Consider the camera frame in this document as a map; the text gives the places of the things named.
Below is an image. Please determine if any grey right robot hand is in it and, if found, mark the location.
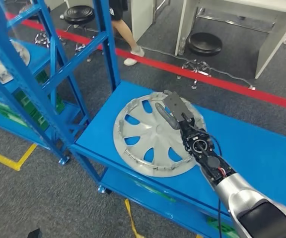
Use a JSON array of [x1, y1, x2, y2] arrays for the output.
[[154, 102, 182, 131]]

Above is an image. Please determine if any silver hubcap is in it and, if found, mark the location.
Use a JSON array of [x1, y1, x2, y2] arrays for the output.
[[113, 91, 207, 179], [0, 39, 31, 90]]

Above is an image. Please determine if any blue metal workbench rack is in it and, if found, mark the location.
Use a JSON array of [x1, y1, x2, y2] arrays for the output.
[[0, 0, 286, 238]]

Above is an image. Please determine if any blue metal shelf rack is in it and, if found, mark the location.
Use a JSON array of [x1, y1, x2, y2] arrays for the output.
[[0, 0, 92, 167]]

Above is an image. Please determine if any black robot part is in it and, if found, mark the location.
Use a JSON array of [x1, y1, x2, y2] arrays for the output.
[[27, 228, 43, 238]]

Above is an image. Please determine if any clear plastic bottle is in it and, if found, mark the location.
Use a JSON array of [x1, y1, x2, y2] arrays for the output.
[[178, 36, 186, 56]]

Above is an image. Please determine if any black round stool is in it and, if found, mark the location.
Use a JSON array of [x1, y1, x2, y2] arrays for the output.
[[18, 3, 67, 49], [64, 5, 95, 63], [176, 32, 223, 90]]

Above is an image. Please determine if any red floor tape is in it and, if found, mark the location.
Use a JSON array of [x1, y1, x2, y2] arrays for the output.
[[5, 12, 286, 114]]

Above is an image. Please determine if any white desk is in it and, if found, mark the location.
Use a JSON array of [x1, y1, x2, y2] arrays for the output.
[[45, 0, 171, 43], [175, 0, 286, 80]]

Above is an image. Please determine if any person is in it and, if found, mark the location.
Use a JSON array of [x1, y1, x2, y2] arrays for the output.
[[108, 0, 145, 67]]

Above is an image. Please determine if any yellow floor tape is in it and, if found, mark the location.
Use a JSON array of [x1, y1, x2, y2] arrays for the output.
[[124, 198, 146, 238], [0, 123, 38, 173]]

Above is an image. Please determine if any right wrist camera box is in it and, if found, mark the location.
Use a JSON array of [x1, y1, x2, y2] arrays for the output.
[[163, 91, 194, 123]]

